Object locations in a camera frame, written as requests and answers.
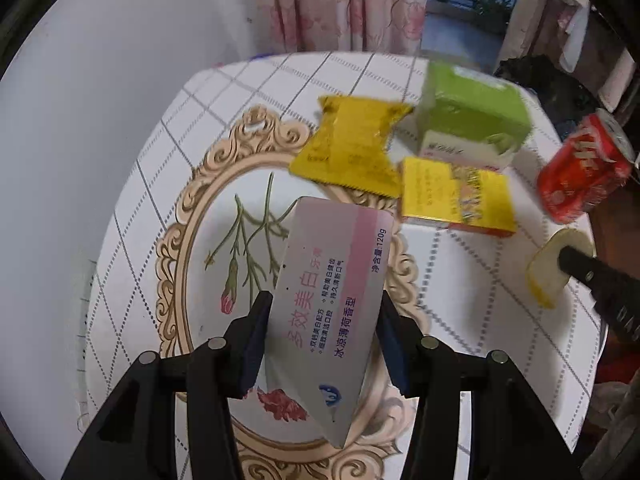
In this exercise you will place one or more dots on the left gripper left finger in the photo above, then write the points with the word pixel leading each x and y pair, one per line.
pixel 223 368

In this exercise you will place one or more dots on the yellow red small box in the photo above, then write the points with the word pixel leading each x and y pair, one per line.
pixel 456 197

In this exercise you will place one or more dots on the white patterned tablecloth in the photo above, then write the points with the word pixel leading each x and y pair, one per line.
pixel 200 230

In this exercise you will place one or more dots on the green carton box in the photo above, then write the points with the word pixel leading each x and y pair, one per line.
pixel 469 118

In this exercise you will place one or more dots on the red soda can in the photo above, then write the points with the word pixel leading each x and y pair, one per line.
pixel 592 162

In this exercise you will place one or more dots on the yellow foil wrapper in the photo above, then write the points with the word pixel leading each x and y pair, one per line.
pixel 349 147

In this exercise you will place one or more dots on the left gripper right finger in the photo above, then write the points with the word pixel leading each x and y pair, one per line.
pixel 422 367

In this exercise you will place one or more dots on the black clothes pile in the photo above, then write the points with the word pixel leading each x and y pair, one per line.
pixel 562 97

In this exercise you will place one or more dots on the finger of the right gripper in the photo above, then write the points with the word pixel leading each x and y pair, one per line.
pixel 616 293

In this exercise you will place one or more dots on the pink floral curtain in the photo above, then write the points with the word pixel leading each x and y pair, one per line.
pixel 389 26

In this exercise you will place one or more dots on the yellow white fruit peel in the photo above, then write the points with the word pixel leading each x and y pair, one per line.
pixel 544 277

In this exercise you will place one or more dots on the pink white toothpaste box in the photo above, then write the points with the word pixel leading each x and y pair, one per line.
pixel 324 309

